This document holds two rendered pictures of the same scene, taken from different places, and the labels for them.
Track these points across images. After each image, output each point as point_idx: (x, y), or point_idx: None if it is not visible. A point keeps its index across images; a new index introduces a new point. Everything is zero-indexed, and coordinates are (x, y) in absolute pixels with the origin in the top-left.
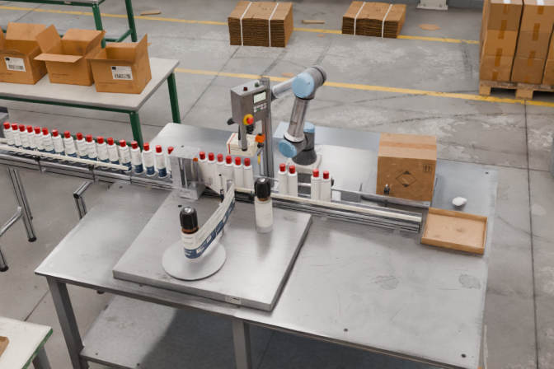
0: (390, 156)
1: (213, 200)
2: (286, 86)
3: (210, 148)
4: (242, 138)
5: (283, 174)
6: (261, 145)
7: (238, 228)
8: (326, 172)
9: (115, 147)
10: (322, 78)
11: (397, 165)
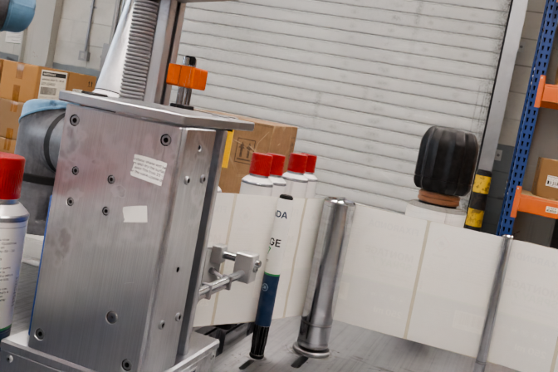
0: (280, 126)
1: (227, 370)
2: None
3: None
4: (143, 85)
5: (272, 183)
6: (190, 105)
7: (430, 362)
8: (312, 154)
9: None
10: None
11: (279, 148)
